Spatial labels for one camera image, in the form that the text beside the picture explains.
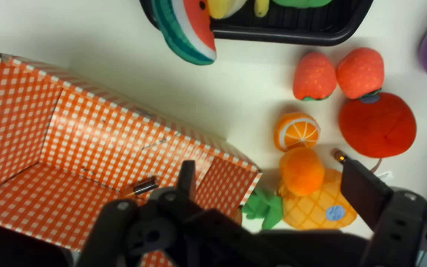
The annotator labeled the half orange slice toy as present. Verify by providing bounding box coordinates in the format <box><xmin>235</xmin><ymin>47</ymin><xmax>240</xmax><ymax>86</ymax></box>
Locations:
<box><xmin>272</xmin><ymin>110</ymin><xmax>321</xmax><ymax>154</ymax></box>

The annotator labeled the green fruit toy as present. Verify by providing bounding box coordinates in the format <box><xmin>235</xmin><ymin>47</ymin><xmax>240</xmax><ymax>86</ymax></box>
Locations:
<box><xmin>271</xmin><ymin>0</ymin><xmax>333</xmax><ymax>10</ymax></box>

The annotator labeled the small yellow fruit toy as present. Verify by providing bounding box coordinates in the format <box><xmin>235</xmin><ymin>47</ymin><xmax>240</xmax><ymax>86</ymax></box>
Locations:
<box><xmin>252</xmin><ymin>0</ymin><xmax>272</xmax><ymax>19</ymax></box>

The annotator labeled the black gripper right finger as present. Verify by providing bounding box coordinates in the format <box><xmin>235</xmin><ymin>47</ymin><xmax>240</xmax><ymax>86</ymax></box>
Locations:
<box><xmin>339</xmin><ymin>156</ymin><xmax>397</xmax><ymax>230</ymax></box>

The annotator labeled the pale yellow banana toy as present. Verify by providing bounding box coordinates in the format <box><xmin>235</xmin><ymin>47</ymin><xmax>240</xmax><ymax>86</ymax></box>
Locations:
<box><xmin>206</xmin><ymin>0</ymin><xmax>249</xmax><ymax>21</ymax></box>

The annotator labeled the orange gingham cardboard box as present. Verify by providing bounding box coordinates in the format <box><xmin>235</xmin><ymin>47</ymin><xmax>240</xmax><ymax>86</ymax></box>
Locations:
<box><xmin>0</xmin><ymin>52</ymin><xmax>264</xmax><ymax>267</ymax></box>

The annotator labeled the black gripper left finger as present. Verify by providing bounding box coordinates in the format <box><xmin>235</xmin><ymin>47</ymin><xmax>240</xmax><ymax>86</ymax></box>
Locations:
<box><xmin>175</xmin><ymin>159</ymin><xmax>198</xmax><ymax>197</ymax></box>

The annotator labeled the watermelon slice toy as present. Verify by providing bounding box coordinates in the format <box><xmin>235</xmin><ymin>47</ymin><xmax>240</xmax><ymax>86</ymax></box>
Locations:
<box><xmin>149</xmin><ymin>0</ymin><xmax>219</xmax><ymax>67</ymax></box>

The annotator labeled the small black battery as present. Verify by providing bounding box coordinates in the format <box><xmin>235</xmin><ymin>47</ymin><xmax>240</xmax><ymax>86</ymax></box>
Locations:
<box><xmin>132</xmin><ymin>175</ymin><xmax>160</xmax><ymax>196</ymax></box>

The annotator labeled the red apple toy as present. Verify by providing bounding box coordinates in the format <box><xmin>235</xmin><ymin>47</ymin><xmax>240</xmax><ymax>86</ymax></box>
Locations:
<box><xmin>336</xmin><ymin>89</ymin><xmax>419</xmax><ymax>160</ymax></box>

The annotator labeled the black toy saucepan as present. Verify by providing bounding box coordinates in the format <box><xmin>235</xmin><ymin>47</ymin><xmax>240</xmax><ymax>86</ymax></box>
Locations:
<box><xmin>0</xmin><ymin>224</ymin><xmax>75</xmax><ymax>267</ymax></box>

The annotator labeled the black plastic tray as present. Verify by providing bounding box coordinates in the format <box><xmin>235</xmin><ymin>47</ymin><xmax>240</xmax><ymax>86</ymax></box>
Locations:
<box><xmin>138</xmin><ymin>0</ymin><xmax>376</xmax><ymax>47</ymax></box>

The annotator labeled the yellow pineapple toy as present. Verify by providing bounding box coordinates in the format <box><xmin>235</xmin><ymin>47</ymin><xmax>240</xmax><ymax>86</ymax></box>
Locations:
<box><xmin>240</xmin><ymin>168</ymin><xmax>358</xmax><ymax>233</ymax></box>

